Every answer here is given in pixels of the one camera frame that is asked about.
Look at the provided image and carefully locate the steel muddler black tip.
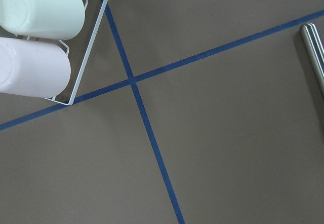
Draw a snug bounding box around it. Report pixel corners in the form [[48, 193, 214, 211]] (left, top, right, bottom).
[[300, 22, 323, 96]]

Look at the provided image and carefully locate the pink cup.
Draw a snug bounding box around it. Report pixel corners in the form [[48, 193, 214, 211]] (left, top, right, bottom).
[[1, 38, 71, 98]]

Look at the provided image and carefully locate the mint green cup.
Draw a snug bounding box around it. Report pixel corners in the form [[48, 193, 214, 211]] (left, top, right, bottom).
[[1, 0, 85, 40]]

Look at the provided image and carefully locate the white wire cup rack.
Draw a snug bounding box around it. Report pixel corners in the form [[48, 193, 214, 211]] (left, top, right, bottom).
[[0, 0, 114, 106]]

